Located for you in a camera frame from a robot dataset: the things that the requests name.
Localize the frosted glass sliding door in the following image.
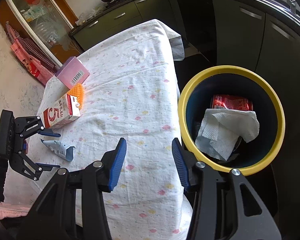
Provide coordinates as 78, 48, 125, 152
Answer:
4, 0, 77, 58

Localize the orange bumpy plastic piece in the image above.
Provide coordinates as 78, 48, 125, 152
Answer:
69, 83, 86, 108

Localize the dark plaid apron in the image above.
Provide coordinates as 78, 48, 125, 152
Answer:
6, 21, 58, 71

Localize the person's pink garment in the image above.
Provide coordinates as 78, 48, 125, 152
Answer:
0, 199, 33, 221

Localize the red and white milk carton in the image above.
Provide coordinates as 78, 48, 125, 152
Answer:
43, 92, 81, 131

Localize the red soda can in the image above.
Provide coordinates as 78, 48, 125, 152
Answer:
210, 94, 254, 112

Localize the pink cardboard box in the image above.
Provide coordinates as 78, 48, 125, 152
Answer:
55, 56, 91, 91

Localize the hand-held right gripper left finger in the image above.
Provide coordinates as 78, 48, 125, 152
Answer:
15, 137, 127, 240

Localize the clear plastic bag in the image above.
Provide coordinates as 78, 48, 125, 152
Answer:
75, 11, 101, 27

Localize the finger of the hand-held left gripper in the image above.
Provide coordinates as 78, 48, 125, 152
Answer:
14, 152, 61, 181
15, 116, 61, 140

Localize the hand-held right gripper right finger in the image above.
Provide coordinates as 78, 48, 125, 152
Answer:
172, 138, 283, 240

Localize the yellow-rimmed blue waste bin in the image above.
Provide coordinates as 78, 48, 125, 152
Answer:
177, 65, 285, 177

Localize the tall steel faucet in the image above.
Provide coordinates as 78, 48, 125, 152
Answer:
286, 0, 298, 14

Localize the white and blue snack packet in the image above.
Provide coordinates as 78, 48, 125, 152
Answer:
40, 138, 76, 161

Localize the white paper towel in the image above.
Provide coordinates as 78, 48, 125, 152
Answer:
195, 108, 260, 161

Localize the white dotted tablecloth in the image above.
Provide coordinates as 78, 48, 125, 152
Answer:
4, 18, 193, 240

